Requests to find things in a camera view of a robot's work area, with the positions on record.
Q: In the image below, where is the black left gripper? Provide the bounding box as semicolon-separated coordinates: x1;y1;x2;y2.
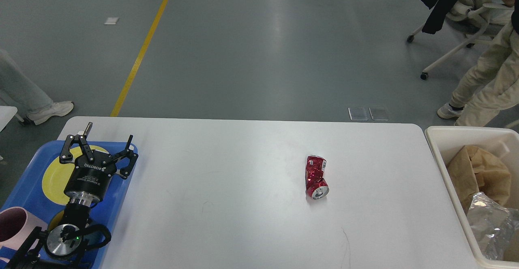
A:
59;122;138;205

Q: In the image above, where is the yellow plastic plate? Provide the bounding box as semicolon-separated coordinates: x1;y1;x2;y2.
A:
41;147;75;205

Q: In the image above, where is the pink ribbed mug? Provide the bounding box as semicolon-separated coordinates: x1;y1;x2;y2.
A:
0;207;48;269

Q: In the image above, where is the crushed red soda can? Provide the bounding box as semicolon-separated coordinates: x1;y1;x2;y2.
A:
305;155;330;200

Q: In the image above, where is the brown paper bag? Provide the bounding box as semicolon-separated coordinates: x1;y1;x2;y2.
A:
446;145;512;213

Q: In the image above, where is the crushed clear plastic bottle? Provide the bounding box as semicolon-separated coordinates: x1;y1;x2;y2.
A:
466;192;519;262

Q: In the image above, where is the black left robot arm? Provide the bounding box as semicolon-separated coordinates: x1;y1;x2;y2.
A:
1;123;138;269

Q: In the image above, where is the passer-by white shoe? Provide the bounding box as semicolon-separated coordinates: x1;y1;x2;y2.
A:
0;48;75;125

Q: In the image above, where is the white cart leg with caster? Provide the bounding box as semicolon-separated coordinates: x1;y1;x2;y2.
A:
0;96;33;126

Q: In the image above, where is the small white side table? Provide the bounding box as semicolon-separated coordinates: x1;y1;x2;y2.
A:
0;105;18;132

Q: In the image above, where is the clear floor plate left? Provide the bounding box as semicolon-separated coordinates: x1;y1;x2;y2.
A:
348;107;369;121

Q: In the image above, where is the clear floor plate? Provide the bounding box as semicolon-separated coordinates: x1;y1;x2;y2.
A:
369;107;389;121
348;107;369;121

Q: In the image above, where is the clear floor plate right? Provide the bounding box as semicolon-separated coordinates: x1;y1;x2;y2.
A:
369;107;389;121

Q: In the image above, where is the beige plastic bin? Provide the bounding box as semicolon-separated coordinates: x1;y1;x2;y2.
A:
425;126;519;269

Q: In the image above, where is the person in beige trousers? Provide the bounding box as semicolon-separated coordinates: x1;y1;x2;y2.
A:
436;0;519;127

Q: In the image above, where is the white wheeled chair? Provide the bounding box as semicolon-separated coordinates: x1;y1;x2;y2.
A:
407;0;514;80

